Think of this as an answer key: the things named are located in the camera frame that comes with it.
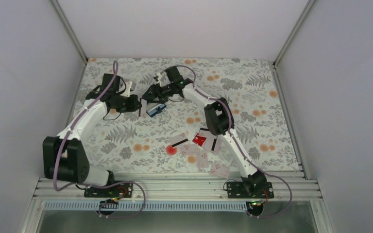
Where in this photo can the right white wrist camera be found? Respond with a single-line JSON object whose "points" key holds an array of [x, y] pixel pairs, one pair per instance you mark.
{"points": [[158, 79]]}

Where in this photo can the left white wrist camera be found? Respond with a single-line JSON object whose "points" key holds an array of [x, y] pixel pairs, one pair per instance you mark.
{"points": [[130, 86]]}

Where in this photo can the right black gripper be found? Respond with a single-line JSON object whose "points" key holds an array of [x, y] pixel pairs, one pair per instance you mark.
{"points": [[155, 87]]}

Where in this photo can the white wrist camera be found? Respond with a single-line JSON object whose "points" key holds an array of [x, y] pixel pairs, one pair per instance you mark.
{"points": [[158, 79], [130, 86]]}

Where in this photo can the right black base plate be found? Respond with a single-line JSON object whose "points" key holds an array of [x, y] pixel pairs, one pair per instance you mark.
{"points": [[236, 190]]}

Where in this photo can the red credit card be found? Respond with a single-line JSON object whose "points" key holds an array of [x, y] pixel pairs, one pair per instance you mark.
{"points": [[199, 139]]}

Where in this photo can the floral card in middle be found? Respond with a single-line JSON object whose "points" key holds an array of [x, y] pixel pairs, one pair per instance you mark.
{"points": [[202, 160]]}

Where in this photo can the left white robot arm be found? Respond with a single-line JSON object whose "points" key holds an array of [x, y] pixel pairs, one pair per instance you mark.
{"points": [[64, 156]]}

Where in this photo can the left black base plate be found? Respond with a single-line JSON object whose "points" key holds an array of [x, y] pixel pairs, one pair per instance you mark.
{"points": [[118, 191]]}

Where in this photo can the floral patterned table mat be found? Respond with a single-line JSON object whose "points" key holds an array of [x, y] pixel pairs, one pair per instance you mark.
{"points": [[127, 143]]}

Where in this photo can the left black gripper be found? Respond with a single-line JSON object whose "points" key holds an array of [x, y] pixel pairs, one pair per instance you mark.
{"points": [[132, 107]]}

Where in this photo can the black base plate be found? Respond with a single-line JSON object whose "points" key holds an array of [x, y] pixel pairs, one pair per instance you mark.
{"points": [[236, 190], [118, 191]]}

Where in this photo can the aluminium rail frame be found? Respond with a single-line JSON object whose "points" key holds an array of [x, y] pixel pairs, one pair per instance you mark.
{"points": [[192, 187]]}

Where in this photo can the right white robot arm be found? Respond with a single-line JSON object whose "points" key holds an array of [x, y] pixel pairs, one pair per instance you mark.
{"points": [[219, 121]]}

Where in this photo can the floral card near rail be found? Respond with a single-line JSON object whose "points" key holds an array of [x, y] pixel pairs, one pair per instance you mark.
{"points": [[219, 170]]}

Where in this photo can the grey slotted cable duct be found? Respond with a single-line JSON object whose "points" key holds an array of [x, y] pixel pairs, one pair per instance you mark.
{"points": [[127, 205]]}

